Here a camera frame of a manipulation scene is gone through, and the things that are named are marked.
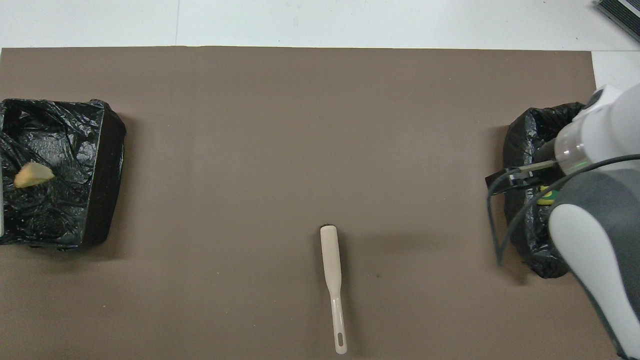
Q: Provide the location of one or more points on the black bag-lined bin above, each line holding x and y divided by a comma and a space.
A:
525, 135
75, 150

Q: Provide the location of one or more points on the yellow sponge with green pad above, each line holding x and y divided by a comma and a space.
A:
545, 196

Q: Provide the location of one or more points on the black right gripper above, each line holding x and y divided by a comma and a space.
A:
510, 178

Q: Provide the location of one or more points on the brown paper table mat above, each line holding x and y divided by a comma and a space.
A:
250, 125

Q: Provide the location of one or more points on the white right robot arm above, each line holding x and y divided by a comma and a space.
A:
600, 235

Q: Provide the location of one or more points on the black ribbed object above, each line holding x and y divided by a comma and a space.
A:
622, 12

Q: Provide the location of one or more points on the beige hand brush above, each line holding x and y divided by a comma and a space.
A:
330, 255

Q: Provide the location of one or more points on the pale chip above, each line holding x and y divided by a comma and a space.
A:
32, 175

